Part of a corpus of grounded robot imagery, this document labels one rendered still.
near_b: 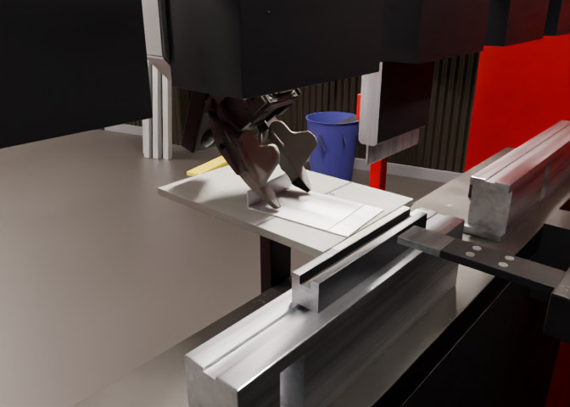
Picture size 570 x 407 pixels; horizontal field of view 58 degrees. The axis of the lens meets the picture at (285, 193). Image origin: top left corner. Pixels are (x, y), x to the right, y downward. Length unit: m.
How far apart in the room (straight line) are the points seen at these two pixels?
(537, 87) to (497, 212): 0.56
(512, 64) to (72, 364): 1.70
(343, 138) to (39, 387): 2.26
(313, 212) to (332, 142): 2.81
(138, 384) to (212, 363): 0.15
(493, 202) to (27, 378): 1.66
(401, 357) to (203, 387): 0.24
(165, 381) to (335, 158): 2.96
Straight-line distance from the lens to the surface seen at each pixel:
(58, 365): 2.08
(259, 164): 0.56
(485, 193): 0.85
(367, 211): 0.58
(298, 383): 0.46
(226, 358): 0.42
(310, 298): 0.46
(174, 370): 0.56
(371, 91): 0.47
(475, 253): 0.51
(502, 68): 1.37
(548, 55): 1.34
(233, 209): 0.59
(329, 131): 3.35
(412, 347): 0.59
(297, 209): 0.58
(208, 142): 0.66
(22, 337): 2.28
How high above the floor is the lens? 1.23
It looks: 21 degrees down
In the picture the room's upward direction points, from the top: straight up
